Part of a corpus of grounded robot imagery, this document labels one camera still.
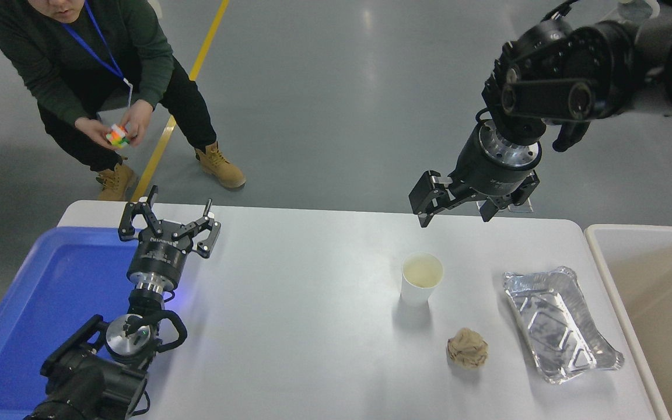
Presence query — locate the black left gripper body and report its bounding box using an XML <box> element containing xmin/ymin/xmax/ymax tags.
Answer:
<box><xmin>127</xmin><ymin>231</ymin><xmax>190</xmax><ymax>290</ymax></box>

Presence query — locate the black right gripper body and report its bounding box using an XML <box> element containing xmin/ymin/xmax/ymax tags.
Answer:
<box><xmin>450</xmin><ymin>124</ymin><xmax>540</xmax><ymax>202</ymax></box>

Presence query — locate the white paper cup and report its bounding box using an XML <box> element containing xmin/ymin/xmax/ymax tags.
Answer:
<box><xmin>401</xmin><ymin>252</ymin><xmax>445</xmax><ymax>305</ymax></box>

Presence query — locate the colourful puzzle cube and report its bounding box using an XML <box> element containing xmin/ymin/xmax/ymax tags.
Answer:
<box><xmin>106</xmin><ymin>124</ymin><xmax>131</xmax><ymax>148</ymax></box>

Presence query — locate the person's left hand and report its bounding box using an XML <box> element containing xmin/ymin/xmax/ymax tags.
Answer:
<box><xmin>119</xmin><ymin>99</ymin><xmax>155</xmax><ymax>146</ymax></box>

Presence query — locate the person's right hand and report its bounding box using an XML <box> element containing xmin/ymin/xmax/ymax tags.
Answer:
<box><xmin>75</xmin><ymin>117</ymin><xmax>121</xmax><ymax>150</ymax></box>

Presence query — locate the person's right tan boot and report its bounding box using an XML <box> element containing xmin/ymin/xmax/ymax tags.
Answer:
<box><xmin>96</xmin><ymin>162</ymin><xmax>138</xmax><ymax>202</ymax></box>

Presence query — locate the person's tan boot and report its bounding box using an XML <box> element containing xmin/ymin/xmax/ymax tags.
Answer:
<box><xmin>96</xmin><ymin>162</ymin><xmax>138</xmax><ymax>202</ymax></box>
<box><xmin>195</xmin><ymin>141</ymin><xmax>247</xmax><ymax>190</ymax></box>

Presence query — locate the person's left tan boot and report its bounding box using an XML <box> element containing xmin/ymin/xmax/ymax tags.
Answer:
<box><xmin>195</xmin><ymin>141</ymin><xmax>247</xmax><ymax>190</ymax></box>

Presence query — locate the blue plastic tray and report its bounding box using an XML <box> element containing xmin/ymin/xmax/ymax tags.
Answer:
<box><xmin>0</xmin><ymin>226</ymin><xmax>144</xmax><ymax>420</ymax></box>

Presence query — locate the silver foil tray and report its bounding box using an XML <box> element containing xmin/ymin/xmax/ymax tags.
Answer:
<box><xmin>502</xmin><ymin>266</ymin><xmax>625</xmax><ymax>386</ymax></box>

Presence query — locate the crumpled tan paper ball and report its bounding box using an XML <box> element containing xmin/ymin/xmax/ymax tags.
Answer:
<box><xmin>446</xmin><ymin>327</ymin><xmax>489</xmax><ymax>370</ymax></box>

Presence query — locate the person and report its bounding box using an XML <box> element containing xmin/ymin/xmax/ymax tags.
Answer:
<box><xmin>0</xmin><ymin>0</ymin><xmax>247</xmax><ymax>202</ymax></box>

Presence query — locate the large pale bin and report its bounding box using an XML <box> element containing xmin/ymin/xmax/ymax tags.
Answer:
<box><xmin>584</xmin><ymin>223</ymin><xmax>672</xmax><ymax>420</ymax></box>

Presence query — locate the blue lanyard with badge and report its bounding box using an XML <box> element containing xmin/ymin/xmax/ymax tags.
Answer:
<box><xmin>59</xmin><ymin>0</ymin><xmax>134</xmax><ymax>109</ymax></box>

